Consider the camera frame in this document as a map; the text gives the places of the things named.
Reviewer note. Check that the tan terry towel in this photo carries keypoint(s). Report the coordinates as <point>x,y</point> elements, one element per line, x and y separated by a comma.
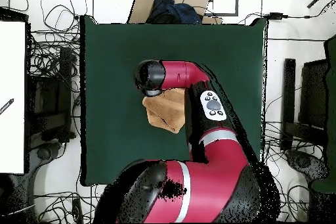
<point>165,113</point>

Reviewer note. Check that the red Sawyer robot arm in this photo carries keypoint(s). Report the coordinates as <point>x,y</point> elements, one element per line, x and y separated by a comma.
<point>178,74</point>

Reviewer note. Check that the dark green table cloth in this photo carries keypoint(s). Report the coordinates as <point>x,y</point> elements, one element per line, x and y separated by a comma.
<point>118,50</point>

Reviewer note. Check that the dark blue clothing pile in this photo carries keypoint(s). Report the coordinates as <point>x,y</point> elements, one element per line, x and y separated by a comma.
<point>173,13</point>

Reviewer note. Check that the brown cardboard box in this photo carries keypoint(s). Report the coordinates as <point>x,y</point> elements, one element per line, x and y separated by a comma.
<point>141,8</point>

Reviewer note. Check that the black equipment stand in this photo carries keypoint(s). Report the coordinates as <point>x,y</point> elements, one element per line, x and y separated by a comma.
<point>64,90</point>

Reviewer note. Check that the grey round stand base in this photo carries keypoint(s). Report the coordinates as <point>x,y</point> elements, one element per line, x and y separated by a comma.
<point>44,153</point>
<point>302,161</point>

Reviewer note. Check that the black power strip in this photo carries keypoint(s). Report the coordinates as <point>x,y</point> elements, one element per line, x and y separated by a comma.
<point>77,210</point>

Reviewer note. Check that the black power adapter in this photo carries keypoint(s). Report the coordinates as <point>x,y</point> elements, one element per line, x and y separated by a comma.
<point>275,15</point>

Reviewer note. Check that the white board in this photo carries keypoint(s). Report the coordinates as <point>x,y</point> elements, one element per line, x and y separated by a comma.
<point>13,76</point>

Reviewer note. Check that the black marker pen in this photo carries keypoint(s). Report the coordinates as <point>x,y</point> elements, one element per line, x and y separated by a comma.
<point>6,106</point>

